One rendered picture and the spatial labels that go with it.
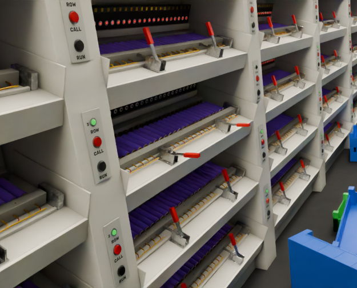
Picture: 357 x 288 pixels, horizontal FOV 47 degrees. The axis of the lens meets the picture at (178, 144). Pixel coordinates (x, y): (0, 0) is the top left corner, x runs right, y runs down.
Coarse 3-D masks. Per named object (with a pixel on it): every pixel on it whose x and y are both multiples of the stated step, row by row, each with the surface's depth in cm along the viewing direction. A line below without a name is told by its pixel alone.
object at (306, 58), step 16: (272, 0) 179; (288, 0) 175; (304, 0) 172; (272, 16) 181; (288, 16) 177; (304, 16) 174; (304, 48) 177; (304, 64) 179; (320, 80) 185; (320, 128) 188; (320, 176) 190
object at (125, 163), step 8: (224, 112) 118; (232, 112) 122; (208, 120) 110; (184, 128) 102; (192, 128) 103; (200, 128) 106; (168, 136) 96; (176, 136) 97; (184, 136) 100; (152, 144) 91; (160, 144) 92; (168, 144) 94; (184, 144) 97; (136, 152) 86; (144, 152) 87; (152, 152) 89; (120, 160) 82; (128, 160) 82; (136, 160) 84; (144, 160) 87; (128, 168) 82
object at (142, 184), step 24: (216, 96) 127; (120, 120) 98; (240, 120) 121; (192, 144) 100; (216, 144) 104; (120, 168) 74; (144, 168) 85; (168, 168) 87; (192, 168) 97; (144, 192) 80
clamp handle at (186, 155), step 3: (171, 150) 89; (171, 153) 89; (174, 153) 89; (177, 153) 88; (180, 153) 88; (183, 153) 88; (186, 153) 87; (189, 153) 87; (192, 153) 86; (195, 153) 86; (198, 153) 86; (183, 156) 87; (186, 156) 87; (189, 156) 86; (192, 156) 86; (195, 156) 85; (198, 156) 85
